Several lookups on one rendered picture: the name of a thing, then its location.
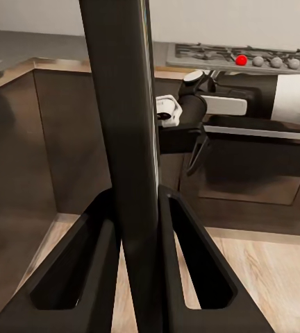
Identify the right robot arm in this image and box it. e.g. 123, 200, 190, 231
156, 71, 300, 177

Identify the poster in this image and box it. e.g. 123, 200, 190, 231
79, 0, 163, 333

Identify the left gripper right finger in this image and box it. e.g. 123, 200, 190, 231
158, 185, 276, 333

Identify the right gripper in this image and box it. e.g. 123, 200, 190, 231
158, 103, 212, 177

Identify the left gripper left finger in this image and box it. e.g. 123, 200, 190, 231
0, 188, 122, 333

